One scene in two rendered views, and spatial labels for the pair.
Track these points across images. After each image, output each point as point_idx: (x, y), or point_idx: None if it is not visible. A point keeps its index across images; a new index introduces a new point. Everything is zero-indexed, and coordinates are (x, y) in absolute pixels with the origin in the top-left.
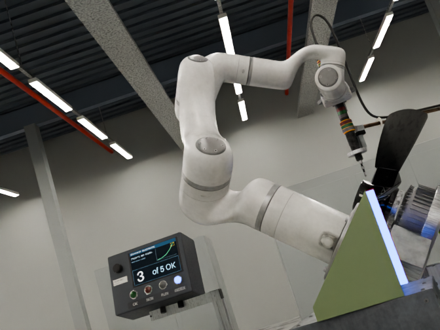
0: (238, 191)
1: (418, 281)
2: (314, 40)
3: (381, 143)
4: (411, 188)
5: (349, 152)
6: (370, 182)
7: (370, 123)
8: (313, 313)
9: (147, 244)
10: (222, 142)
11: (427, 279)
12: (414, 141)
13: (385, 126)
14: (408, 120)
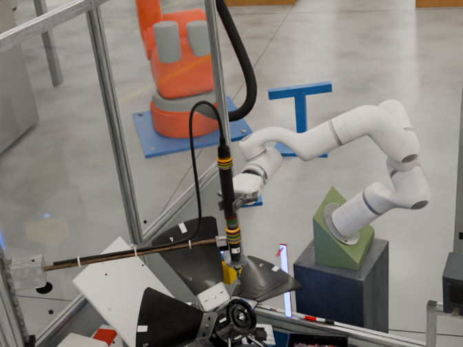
0: (389, 193)
1: (306, 257)
2: (222, 132)
3: (217, 249)
4: (198, 306)
5: (247, 256)
6: (229, 298)
7: (202, 240)
8: (368, 267)
9: None
10: None
11: (302, 255)
12: (172, 266)
13: (213, 230)
14: (180, 236)
